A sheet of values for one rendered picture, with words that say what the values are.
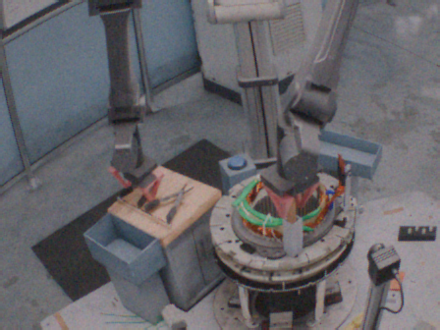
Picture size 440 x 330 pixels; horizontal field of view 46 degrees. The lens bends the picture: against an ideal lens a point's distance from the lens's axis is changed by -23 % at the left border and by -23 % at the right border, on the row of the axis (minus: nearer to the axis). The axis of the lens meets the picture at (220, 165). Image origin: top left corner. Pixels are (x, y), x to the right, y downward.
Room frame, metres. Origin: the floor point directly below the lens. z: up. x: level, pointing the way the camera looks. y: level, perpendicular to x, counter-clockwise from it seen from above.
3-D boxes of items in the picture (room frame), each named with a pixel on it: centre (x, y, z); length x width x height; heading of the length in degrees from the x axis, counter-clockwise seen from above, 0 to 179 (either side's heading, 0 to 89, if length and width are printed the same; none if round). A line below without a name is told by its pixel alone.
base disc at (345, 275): (1.02, -0.12, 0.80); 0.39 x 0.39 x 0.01
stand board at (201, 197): (1.17, 0.15, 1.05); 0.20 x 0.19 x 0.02; 136
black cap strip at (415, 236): (1.14, -0.56, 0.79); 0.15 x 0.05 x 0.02; 68
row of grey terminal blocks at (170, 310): (1.01, 0.18, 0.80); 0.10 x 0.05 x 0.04; 19
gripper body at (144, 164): (1.18, 0.19, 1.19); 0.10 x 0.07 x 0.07; 46
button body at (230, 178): (1.31, -0.04, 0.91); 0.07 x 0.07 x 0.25; 15
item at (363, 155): (1.28, -0.31, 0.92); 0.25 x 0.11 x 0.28; 55
